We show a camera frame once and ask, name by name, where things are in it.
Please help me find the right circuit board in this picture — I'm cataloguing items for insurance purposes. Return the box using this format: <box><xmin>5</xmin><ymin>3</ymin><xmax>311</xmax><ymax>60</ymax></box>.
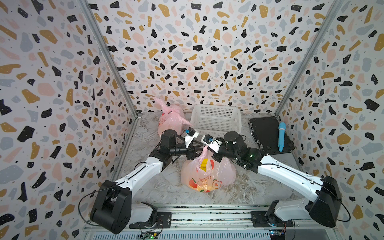
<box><xmin>269</xmin><ymin>230</ymin><xmax>286</xmax><ymax>240</ymax></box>

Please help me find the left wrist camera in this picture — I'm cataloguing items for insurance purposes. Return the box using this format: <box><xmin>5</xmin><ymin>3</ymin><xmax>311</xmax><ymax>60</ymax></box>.
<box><xmin>184</xmin><ymin>127</ymin><xmax>199</xmax><ymax>148</ymax></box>

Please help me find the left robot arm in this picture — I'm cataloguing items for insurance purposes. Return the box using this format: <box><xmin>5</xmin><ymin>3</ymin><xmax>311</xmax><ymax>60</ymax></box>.
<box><xmin>86</xmin><ymin>128</ymin><xmax>203</xmax><ymax>235</ymax></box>

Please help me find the black case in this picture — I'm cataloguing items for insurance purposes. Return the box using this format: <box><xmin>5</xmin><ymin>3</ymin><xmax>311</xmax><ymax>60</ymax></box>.
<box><xmin>249</xmin><ymin>117</ymin><xmax>295</xmax><ymax>155</ymax></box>

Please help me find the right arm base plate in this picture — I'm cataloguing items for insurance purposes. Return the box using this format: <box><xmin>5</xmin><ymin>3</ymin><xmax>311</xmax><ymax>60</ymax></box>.
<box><xmin>251</xmin><ymin>211</ymin><xmax>294</xmax><ymax>228</ymax></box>

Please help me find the yellow banana bunch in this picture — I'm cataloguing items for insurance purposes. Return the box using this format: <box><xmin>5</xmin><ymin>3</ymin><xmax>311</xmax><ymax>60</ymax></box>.
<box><xmin>200</xmin><ymin>159</ymin><xmax>212</xmax><ymax>173</ymax></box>

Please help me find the pink plastic bag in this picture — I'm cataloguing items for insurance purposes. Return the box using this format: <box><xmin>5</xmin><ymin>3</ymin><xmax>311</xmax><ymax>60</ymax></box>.
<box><xmin>154</xmin><ymin>98</ymin><xmax>192</xmax><ymax>136</ymax></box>
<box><xmin>181</xmin><ymin>147</ymin><xmax>236</xmax><ymax>193</ymax></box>

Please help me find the aluminium rail frame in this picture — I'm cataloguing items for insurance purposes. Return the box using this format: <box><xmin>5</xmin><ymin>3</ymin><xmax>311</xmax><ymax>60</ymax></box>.
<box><xmin>80</xmin><ymin>205</ymin><xmax>341</xmax><ymax>240</ymax></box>

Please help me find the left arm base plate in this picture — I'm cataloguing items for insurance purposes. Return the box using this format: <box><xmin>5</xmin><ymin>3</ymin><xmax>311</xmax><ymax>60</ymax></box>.
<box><xmin>130</xmin><ymin>212</ymin><xmax>172</xmax><ymax>230</ymax></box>

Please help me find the left green circuit board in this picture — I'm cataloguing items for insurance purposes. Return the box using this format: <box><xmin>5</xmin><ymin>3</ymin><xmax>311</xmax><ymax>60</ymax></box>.
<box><xmin>140</xmin><ymin>232</ymin><xmax>159</xmax><ymax>240</ymax></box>

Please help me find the white plastic basket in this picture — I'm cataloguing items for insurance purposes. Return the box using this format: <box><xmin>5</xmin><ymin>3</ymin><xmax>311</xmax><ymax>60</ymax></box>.
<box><xmin>190</xmin><ymin>104</ymin><xmax>242</xmax><ymax>138</ymax></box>

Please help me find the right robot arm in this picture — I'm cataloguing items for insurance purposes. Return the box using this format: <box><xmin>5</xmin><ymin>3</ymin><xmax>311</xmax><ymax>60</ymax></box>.
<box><xmin>202</xmin><ymin>131</ymin><xmax>344</xmax><ymax>228</ymax></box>

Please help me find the blue microphone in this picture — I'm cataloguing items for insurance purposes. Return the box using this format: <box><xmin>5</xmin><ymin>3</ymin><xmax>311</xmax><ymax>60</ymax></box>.
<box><xmin>278</xmin><ymin>122</ymin><xmax>286</xmax><ymax>152</ymax></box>

